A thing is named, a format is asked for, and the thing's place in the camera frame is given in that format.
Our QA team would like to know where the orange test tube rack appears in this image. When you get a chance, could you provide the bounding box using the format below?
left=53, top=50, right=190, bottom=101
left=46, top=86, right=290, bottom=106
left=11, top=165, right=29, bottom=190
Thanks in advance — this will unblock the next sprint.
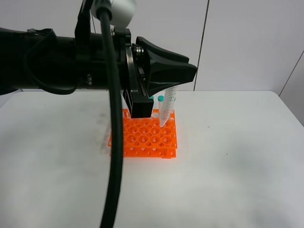
left=123, top=108, right=178, bottom=159

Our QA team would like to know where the thick black cable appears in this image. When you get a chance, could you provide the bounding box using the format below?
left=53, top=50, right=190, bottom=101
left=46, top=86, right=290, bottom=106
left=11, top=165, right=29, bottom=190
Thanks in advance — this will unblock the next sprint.
left=95, top=0, right=125, bottom=228

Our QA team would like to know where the test tube with green cap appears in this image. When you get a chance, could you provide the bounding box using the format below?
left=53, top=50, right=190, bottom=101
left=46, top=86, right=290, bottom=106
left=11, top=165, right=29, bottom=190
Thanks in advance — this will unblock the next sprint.
left=159, top=86, right=177, bottom=127

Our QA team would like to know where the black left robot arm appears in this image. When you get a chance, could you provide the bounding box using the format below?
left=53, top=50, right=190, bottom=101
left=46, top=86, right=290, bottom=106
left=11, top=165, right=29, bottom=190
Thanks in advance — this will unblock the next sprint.
left=0, top=27, right=197, bottom=118

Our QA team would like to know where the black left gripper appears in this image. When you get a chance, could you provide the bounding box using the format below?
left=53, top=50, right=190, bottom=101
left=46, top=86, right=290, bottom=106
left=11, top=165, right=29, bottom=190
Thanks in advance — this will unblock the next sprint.
left=112, top=26, right=197, bottom=118

